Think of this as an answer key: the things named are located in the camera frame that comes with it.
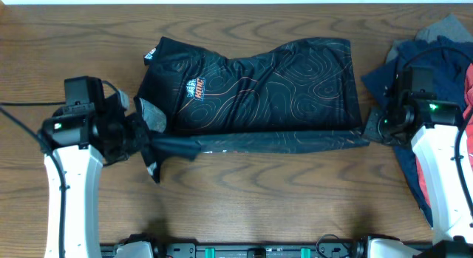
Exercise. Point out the red garment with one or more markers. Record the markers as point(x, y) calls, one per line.
point(469, 131)

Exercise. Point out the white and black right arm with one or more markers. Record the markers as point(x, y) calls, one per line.
point(435, 131)

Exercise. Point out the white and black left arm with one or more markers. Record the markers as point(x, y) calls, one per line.
point(92, 131)

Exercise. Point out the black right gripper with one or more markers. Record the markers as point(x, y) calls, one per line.
point(372, 128)

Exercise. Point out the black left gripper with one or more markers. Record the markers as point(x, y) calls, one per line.
point(137, 132)

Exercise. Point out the navy blue garment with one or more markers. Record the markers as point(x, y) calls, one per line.
point(449, 61)

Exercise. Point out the black jersey with orange lines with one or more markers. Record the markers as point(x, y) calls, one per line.
point(298, 98)

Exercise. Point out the grey garment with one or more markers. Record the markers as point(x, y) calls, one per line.
point(449, 27)

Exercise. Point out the black mounting rail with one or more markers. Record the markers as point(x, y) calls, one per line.
point(328, 245)

